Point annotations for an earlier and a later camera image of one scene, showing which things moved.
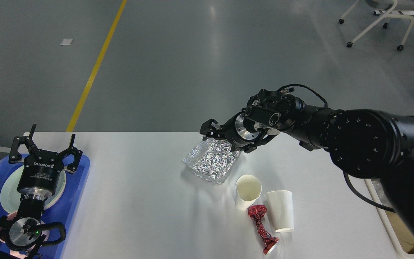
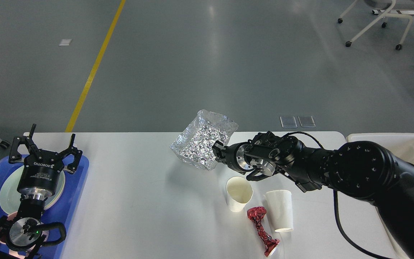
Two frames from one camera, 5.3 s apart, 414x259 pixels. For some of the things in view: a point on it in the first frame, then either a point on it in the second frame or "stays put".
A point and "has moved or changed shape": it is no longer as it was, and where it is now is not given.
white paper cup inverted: (280, 204) stays put
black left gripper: (39, 175) stays put
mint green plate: (10, 197) stays put
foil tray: (212, 160) has moved or changed shape
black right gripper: (234, 130) → (227, 155)
